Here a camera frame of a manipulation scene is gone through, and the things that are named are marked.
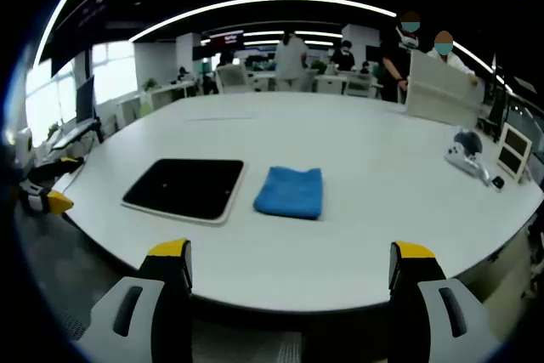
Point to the blue cleaning cloth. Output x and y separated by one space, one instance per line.
291 193

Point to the white office chair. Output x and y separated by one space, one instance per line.
233 78

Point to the small white framed display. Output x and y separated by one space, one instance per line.
515 150

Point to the red wall screen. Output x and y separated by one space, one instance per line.
226 38

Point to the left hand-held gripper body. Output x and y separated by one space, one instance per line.
24 148

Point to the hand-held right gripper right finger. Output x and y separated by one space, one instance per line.
412 295

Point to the small black object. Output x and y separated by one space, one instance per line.
498 182

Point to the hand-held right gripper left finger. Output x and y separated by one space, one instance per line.
170 295

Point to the large white board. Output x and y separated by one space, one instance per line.
442 91

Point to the green potted plant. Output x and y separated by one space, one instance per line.
149 84

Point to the black computer monitor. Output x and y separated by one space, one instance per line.
86 99

